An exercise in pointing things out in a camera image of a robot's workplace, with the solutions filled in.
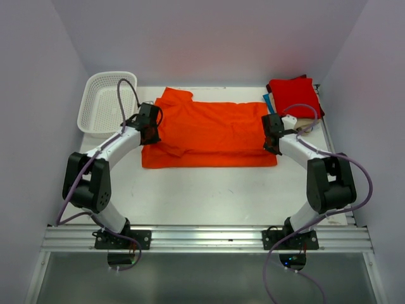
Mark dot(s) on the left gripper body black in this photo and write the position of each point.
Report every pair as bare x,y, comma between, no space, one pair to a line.
153,124

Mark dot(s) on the orange t shirt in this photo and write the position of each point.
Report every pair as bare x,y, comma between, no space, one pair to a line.
204,134

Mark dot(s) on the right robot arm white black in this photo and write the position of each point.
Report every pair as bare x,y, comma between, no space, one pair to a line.
329,181

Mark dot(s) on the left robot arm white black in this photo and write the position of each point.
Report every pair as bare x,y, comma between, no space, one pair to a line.
87,183

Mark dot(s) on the folded beige t shirt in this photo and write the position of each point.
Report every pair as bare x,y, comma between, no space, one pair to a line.
305,126

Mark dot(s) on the folded blue t shirt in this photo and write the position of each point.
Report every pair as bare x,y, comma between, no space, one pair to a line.
269,100

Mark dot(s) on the folded dark red t shirt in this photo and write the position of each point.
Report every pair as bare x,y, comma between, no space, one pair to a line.
316,89

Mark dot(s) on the white plastic basket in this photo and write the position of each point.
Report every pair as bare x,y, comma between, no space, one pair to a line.
107,97

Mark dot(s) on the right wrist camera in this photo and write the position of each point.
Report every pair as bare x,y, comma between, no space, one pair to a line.
289,122

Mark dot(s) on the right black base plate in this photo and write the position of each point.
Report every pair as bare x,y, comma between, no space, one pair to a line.
304,241

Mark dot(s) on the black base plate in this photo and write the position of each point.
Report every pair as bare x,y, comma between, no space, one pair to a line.
304,241
128,239

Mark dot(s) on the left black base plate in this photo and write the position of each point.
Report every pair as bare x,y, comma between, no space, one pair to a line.
128,239

